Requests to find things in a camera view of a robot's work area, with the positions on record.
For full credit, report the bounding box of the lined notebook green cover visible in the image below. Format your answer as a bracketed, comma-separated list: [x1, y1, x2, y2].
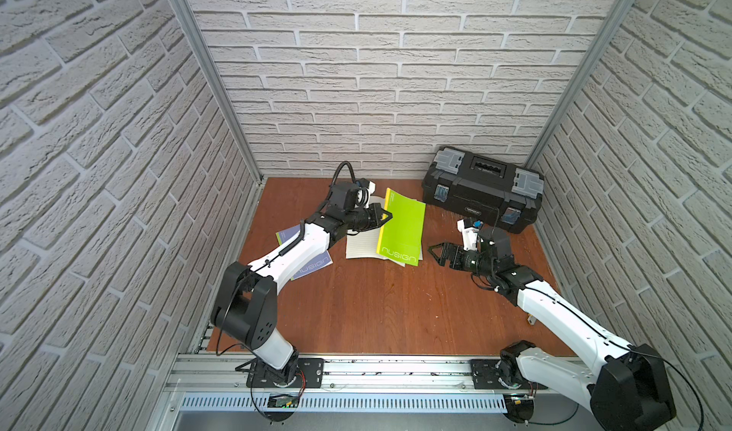
[377, 188, 426, 266]

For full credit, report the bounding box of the black grey toolbox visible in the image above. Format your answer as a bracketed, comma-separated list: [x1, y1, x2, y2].
[421, 146, 545, 234]

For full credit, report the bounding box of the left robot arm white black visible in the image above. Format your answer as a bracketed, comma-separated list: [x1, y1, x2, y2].
[210, 179, 392, 383]

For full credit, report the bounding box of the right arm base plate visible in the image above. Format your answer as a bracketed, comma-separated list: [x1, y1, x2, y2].
[469, 358, 547, 392]

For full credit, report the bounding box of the right aluminium corner post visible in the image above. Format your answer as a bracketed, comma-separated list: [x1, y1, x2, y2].
[523, 0, 636, 168]

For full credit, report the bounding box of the aluminium corner post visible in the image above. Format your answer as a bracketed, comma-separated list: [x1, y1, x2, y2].
[523, 0, 636, 168]
[169, 0, 265, 184]

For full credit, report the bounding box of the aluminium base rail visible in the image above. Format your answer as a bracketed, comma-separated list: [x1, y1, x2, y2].
[163, 353, 596, 394]

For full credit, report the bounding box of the left aluminium corner post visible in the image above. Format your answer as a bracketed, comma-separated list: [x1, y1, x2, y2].
[169, 0, 265, 184]

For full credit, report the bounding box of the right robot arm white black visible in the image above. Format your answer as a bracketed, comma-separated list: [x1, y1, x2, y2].
[428, 226, 677, 430]

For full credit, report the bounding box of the purple nusign notebook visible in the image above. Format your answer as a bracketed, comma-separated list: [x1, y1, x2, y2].
[275, 223, 334, 281]

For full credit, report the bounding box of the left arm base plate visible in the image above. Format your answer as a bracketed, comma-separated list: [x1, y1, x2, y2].
[246, 358, 325, 389]

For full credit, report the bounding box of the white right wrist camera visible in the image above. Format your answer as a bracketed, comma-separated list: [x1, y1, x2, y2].
[457, 217, 483, 251]

